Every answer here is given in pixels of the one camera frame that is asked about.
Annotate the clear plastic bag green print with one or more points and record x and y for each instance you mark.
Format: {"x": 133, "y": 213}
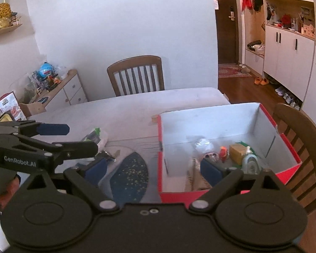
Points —
{"x": 96, "y": 137}

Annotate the red hanging garment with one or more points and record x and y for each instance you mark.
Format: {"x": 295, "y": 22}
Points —
{"x": 248, "y": 1}

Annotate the black hanging bag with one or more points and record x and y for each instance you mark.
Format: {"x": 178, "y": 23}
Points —
{"x": 258, "y": 1}

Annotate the dark wooden round-back chair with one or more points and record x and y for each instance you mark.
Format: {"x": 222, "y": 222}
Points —
{"x": 305, "y": 147}

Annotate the row of shoes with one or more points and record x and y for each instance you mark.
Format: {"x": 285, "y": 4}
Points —
{"x": 288, "y": 96}

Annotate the person's left hand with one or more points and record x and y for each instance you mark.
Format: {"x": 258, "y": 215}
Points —
{"x": 9, "y": 187}

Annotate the yellow cardboard box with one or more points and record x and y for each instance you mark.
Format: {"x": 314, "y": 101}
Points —
{"x": 238, "y": 153}

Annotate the light blue oval case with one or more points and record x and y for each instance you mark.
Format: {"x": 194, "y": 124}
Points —
{"x": 250, "y": 164}

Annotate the dark wooden door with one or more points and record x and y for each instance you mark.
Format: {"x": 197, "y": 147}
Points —
{"x": 226, "y": 21}

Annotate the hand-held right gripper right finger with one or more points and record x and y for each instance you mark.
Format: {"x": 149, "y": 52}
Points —
{"x": 210, "y": 172}

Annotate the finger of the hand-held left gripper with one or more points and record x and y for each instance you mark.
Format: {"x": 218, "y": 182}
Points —
{"x": 52, "y": 129}
{"x": 77, "y": 148}

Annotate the brown wooden slatted chair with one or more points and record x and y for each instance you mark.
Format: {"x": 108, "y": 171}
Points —
{"x": 135, "y": 68}

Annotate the wooden wall shelf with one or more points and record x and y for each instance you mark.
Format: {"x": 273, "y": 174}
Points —
{"x": 5, "y": 30}

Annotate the red and white paper bag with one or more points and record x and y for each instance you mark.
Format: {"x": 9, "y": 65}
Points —
{"x": 9, "y": 105}

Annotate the orange slipper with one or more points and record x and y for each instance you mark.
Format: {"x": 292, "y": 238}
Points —
{"x": 258, "y": 81}
{"x": 265, "y": 81}

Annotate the red patterned door rug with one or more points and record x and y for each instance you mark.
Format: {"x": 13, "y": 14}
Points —
{"x": 231, "y": 71}

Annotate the red shoe box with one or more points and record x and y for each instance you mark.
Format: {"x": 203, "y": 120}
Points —
{"x": 226, "y": 126}

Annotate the red santa figurine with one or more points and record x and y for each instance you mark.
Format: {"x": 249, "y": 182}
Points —
{"x": 223, "y": 154}

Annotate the pair of beige slippers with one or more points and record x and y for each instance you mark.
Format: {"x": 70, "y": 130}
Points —
{"x": 244, "y": 69}

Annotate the white plastic bag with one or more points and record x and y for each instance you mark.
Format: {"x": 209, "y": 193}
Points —
{"x": 203, "y": 144}

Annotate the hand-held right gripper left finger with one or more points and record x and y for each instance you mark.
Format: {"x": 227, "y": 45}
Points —
{"x": 96, "y": 170}

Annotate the pile of small toys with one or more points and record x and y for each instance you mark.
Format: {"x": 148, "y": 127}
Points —
{"x": 47, "y": 83}

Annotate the pink round item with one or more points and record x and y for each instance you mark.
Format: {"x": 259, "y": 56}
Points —
{"x": 212, "y": 156}

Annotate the white wooden wall cabinet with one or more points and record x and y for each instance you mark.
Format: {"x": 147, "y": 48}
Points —
{"x": 287, "y": 39}

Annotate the blue round toy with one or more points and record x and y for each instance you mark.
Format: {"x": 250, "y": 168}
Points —
{"x": 46, "y": 69}

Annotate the wooden sideboard with white drawers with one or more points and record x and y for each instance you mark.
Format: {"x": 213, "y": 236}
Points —
{"x": 60, "y": 92}

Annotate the open cardboard box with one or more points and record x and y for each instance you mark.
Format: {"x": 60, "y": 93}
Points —
{"x": 33, "y": 108}

